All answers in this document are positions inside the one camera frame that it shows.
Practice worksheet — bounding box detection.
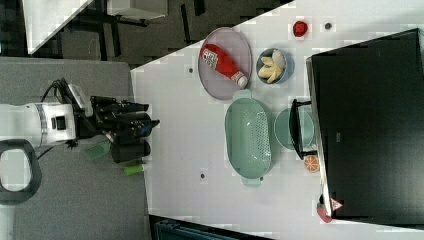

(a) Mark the teal round plate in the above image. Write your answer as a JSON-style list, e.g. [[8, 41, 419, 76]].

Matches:
[[274, 108, 315, 150]]

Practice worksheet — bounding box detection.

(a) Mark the black microwave oven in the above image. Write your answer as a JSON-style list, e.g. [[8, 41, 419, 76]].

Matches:
[[308, 29, 424, 228]]

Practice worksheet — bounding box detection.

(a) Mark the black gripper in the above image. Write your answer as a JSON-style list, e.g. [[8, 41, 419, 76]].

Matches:
[[75, 96, 160, 144]]

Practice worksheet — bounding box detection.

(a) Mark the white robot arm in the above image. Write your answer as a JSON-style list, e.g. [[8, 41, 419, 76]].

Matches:
[[1, 106, 147, 240]]

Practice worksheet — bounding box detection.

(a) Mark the green slotted spatula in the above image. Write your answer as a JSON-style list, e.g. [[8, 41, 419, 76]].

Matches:
[[84, 141, 110, 160]]

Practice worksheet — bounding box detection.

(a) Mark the red strawberry toy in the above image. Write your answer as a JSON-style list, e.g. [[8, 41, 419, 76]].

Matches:
[[316, 196, 332, 223]]

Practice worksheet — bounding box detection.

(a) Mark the mint green oval strainer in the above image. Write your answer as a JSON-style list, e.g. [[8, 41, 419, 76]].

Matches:
[[224, 90, 272, 187]]

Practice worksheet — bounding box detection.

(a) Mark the peeled banana toy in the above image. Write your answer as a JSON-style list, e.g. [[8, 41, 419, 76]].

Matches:
[[258, 49, 287, 84]]

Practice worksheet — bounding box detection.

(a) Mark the black oven door handle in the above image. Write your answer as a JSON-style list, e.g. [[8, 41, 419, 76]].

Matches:
[[289, 99, 317, 160]]

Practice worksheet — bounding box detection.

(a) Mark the red ketchup bottle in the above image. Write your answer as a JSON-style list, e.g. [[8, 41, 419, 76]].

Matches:
[[200, 44, 248, 89]]

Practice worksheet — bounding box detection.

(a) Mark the green utensil handle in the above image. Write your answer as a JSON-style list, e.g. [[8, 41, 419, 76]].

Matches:
[[124, 164, 145, 176]]

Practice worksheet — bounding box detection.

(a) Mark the orange slice toy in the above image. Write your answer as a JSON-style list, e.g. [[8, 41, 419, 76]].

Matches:
[[304, 156, 320, 173]]

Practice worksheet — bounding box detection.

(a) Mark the blue bowl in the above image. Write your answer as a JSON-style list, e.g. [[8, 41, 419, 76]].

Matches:
[[256, 48, 295, 84]]

